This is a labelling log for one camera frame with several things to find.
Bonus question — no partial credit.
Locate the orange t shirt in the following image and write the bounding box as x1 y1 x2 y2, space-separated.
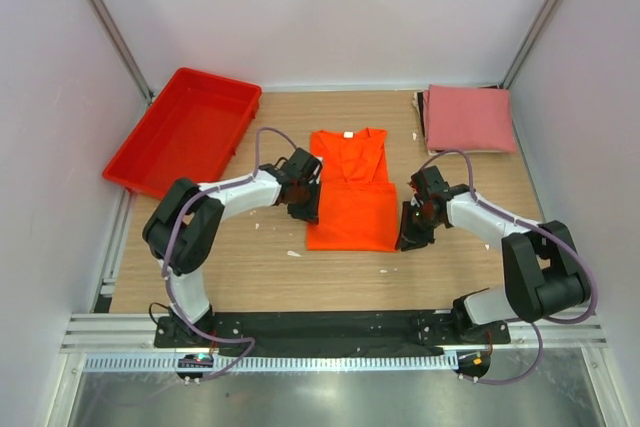
306 128 398 252

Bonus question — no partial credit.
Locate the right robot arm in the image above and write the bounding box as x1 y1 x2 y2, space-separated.
395 166 594 343

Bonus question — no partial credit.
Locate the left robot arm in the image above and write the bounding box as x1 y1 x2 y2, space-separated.
142 148 322 347

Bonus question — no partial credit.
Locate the folded pink t shirt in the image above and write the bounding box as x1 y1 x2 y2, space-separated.
422 85 517 153

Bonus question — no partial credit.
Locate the red plastic bin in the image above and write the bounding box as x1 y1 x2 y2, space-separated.
103 67 262 199

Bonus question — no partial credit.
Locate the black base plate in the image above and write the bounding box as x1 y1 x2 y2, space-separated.
153 310 511 359

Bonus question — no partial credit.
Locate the slotted cable duct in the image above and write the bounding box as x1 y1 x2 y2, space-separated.
83 351 458 374

